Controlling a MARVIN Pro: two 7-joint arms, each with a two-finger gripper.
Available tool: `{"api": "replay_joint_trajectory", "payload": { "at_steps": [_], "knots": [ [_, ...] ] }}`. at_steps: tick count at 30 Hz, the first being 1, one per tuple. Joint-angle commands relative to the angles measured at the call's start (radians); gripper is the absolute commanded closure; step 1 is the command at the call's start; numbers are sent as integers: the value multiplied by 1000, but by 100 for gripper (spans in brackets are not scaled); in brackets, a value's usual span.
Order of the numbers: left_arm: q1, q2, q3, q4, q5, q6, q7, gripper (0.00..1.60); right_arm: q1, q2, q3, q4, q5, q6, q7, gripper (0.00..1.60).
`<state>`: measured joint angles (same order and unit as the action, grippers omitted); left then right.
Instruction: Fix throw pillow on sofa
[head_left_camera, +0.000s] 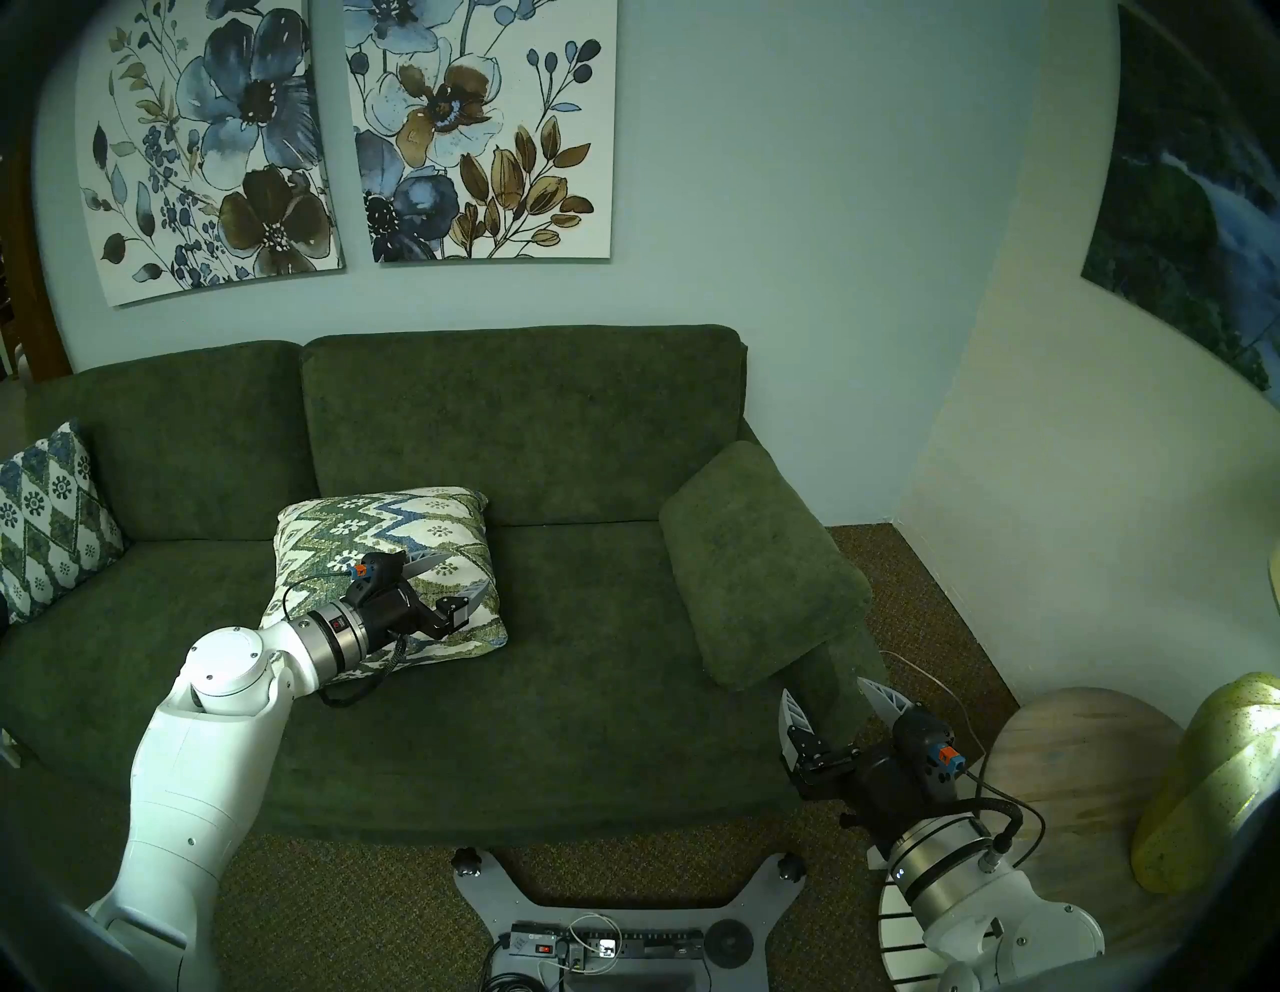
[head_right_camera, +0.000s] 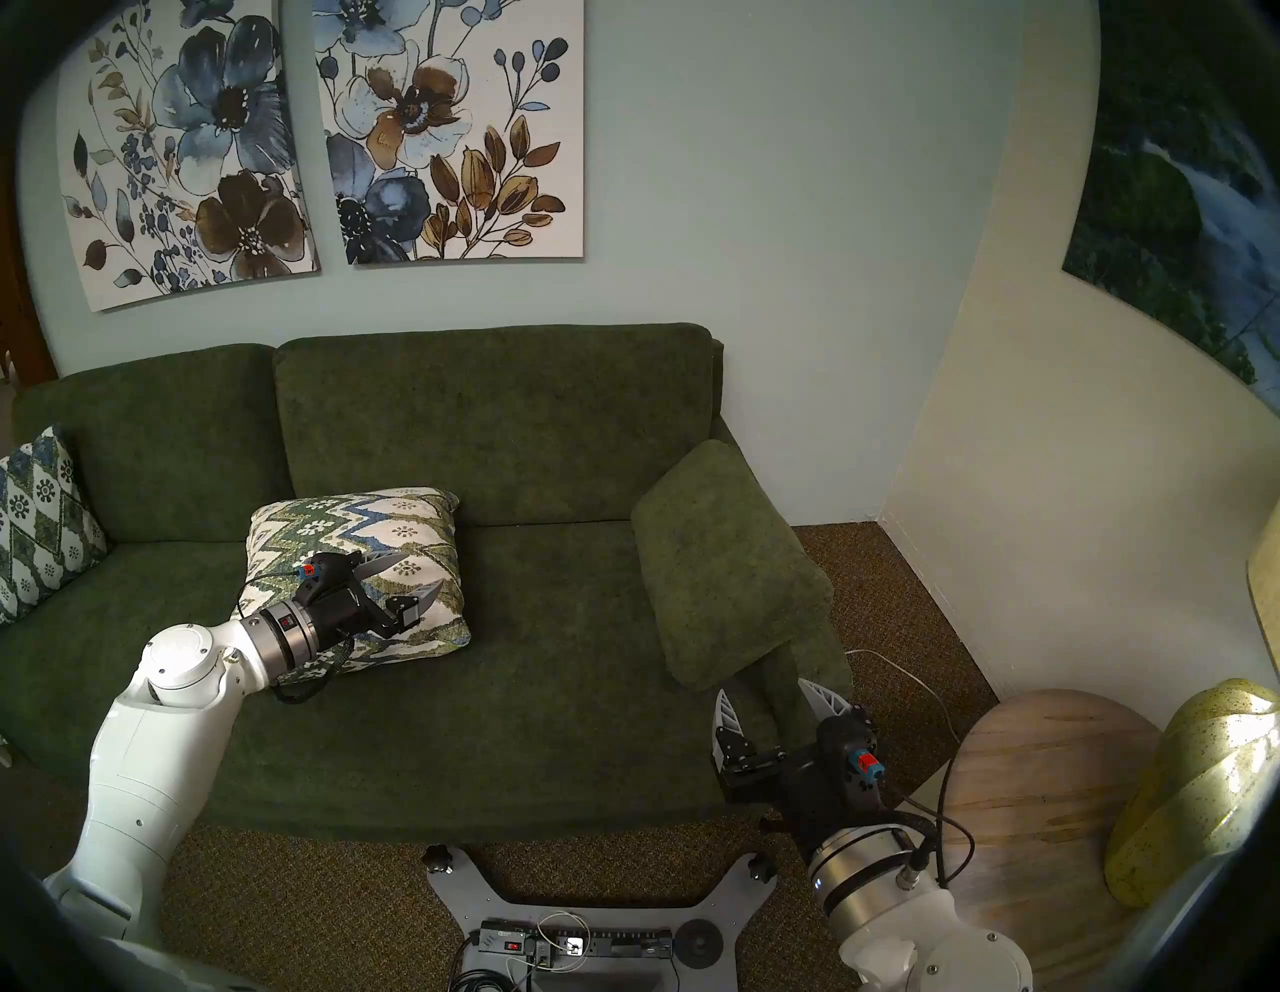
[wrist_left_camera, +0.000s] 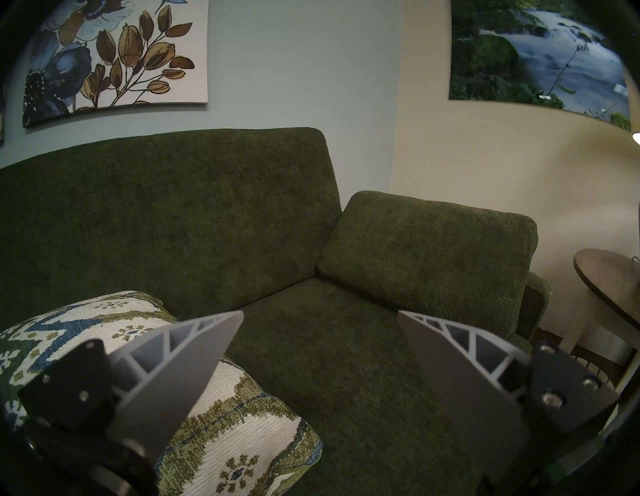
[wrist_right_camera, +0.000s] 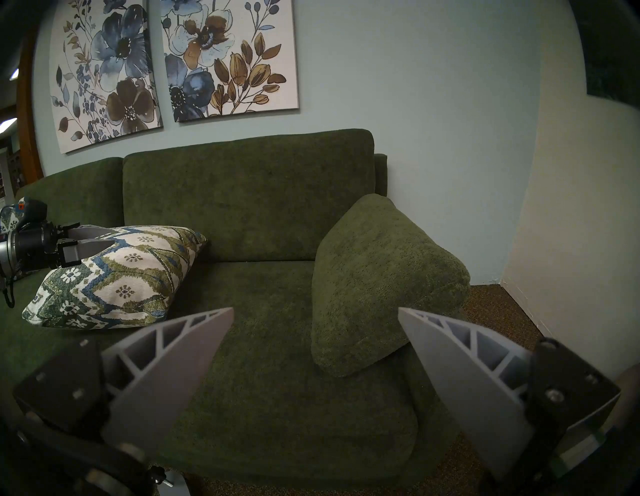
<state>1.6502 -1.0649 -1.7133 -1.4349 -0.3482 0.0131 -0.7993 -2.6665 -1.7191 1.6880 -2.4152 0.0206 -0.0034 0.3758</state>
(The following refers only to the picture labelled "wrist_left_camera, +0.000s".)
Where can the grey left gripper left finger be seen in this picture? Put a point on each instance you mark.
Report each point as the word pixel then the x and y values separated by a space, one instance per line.
pixel 165 385

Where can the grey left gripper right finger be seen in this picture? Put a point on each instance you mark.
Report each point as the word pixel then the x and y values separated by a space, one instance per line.
pixel 465 395

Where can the zigzag patterned throw pillow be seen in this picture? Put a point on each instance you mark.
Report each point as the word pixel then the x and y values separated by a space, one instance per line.
pixel 240 425

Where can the plain green sofa cushion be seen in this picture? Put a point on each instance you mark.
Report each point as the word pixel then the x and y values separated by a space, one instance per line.
pixel 430 255

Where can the dark green fabric sofa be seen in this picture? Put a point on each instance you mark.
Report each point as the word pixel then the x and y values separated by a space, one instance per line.
pixel 175 215

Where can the round wooden side table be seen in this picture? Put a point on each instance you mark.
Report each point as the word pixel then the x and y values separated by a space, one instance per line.
pixel 605 280

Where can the flower and leaves painting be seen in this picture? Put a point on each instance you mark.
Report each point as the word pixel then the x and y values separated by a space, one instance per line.
pixel 125 55

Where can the river landscape poster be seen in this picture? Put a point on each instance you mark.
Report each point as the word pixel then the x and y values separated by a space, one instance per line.
pixel 530 50

